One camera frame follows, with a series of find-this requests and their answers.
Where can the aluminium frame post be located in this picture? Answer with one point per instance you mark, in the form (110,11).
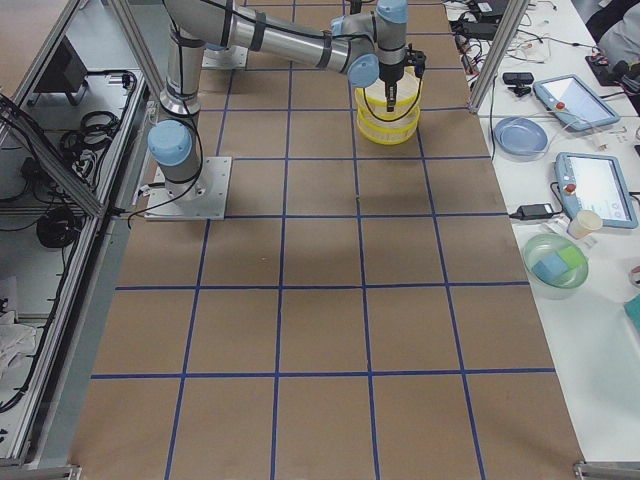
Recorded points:
(506,30)

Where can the green bowl with sponges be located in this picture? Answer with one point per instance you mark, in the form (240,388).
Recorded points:
(557,266)

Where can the light blue plate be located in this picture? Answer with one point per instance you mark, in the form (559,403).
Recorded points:
(520,137)

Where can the black power adapter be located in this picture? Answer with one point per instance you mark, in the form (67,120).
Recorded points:
(530,212)

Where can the paper cup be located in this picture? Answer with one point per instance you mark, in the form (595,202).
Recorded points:
(584,223)

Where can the lower blue teach pendant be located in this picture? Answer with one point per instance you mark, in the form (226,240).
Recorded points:
(595,183)

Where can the blue teach pendant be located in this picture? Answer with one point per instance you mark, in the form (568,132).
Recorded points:
(574,103)
(595,183)

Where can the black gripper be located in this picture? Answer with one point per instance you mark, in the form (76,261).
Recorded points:
(389,73)

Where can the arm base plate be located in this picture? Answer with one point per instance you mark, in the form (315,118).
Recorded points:
(207,199)
(230,58)

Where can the black webcam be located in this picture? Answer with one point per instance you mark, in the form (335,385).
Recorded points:
(519,83)

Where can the upper blue teach pendant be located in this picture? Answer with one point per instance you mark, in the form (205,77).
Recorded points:
(574,103)

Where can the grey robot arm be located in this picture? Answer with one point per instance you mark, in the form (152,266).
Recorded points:
(365,46)

